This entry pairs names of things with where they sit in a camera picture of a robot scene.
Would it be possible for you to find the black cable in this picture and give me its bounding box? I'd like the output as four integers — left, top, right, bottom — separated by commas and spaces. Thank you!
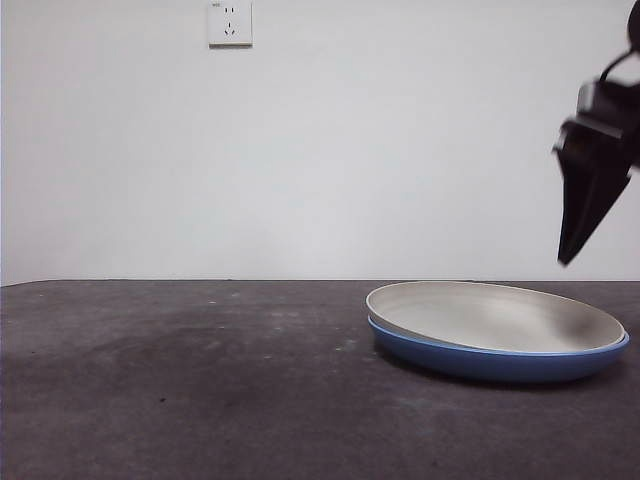
597, 45, 640, 86

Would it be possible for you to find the white plate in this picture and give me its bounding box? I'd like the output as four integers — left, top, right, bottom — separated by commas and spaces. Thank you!
365, 280, 630, 355

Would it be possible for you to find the white wall socket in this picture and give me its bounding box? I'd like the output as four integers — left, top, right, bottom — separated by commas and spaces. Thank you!
207, 1, 253, 50

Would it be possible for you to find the blue plate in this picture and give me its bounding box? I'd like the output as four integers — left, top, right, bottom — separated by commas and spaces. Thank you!
368, 315, 631, 384

